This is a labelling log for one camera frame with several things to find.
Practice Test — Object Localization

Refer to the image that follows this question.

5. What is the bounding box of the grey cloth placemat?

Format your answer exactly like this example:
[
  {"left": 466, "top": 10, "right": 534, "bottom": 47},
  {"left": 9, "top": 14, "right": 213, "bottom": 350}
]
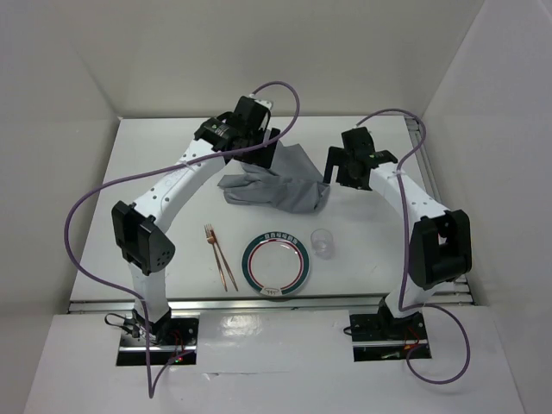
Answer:
[{"left": 218, "top": 142, "right": 330, "bottom": 214}]

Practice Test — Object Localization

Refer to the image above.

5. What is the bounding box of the copper fork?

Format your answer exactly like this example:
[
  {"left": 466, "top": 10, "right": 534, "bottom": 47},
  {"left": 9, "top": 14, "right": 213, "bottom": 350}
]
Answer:
[{"left": 204, "top": 224, "right": 228, "bottom": 291}]

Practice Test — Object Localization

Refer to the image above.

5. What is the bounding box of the clear plastic cup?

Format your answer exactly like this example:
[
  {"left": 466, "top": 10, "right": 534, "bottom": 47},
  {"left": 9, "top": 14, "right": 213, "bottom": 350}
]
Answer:
[{"left": 310, "top": 229, "right": 336, "bottom": 260}]

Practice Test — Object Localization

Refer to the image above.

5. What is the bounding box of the white plate green red rim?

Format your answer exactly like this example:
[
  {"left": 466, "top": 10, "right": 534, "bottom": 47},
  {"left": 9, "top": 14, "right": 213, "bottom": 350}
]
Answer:
[{"left": 241, "top": 231, "right": 311, "bottom": 298}]

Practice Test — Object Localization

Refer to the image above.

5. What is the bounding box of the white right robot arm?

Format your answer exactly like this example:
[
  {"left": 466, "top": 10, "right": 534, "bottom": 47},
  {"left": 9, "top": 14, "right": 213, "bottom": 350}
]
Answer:
[{"left": 323, "top": 127, "right": 472, "bottom": 338}]

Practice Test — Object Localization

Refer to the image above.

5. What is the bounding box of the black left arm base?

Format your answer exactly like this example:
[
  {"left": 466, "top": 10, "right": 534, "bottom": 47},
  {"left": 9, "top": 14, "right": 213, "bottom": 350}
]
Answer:
[{"left": 104, "top": 313, "right": 199, "bottom": 367}]

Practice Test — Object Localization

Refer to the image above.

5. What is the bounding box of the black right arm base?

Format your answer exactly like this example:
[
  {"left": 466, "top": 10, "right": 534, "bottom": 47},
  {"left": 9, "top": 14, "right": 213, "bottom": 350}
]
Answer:
[{"left": 342, "top": 307, "right": 431, "bottom": 362}]

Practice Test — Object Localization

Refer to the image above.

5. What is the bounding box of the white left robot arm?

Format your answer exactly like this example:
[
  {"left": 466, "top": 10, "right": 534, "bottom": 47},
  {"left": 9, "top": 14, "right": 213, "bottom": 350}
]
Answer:
[{"left": 111, "top": 95, "right": 279, "bottom": 344}]

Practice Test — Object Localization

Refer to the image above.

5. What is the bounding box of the aluminium right side rail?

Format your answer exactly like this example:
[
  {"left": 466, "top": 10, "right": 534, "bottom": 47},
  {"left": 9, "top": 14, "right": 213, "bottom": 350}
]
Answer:
[{"left": 405, "top": 115, "right": 437, "bottom": 204}]

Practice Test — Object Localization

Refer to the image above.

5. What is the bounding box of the aluminium rail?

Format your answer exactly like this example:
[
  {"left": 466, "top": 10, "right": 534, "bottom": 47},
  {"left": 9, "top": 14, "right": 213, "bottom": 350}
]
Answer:
[
  {"left": 66, "top": 292, "right": 475, "bottom": 315},
  {"left": 405, "top": 115, "right": 437, "bottom": 204}
]

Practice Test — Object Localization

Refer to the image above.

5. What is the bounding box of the aluminium front rail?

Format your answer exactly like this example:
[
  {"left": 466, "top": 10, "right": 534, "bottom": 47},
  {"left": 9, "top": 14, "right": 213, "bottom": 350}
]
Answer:
[{"left": 66, "top": 292, "right": 475, "bottom": 315}]

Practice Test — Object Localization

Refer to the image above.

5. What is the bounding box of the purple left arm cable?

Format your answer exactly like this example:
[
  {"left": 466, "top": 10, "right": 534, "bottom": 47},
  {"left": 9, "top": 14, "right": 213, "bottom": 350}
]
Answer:
[{"left": 63, "top": 80, "right": 302, "bottom": 399}]

